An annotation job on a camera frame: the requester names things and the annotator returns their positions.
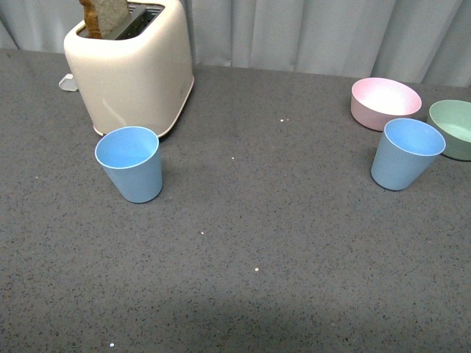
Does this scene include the blue plastic cup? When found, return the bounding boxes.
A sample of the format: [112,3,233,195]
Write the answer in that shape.
[371,118,446,191]
[95,126,163,204]

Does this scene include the cream white toaster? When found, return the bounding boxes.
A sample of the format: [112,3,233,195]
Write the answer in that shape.
[64,1,194,137]

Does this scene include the pink plastic bowl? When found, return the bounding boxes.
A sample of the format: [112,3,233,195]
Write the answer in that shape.
[350,77,422,132]

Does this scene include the white toaster lever knob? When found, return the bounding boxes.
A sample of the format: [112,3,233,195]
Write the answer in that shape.
[58,74,79,92]

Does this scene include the bread slice in toaster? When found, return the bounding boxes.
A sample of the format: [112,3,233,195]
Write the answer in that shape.
[79,0,130,39]

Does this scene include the green plastic bowl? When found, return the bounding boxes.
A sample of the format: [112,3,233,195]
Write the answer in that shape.
[426,99,470,161]

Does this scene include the grey curtain backdrop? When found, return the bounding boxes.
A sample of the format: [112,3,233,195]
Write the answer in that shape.
[0,0,471,88]

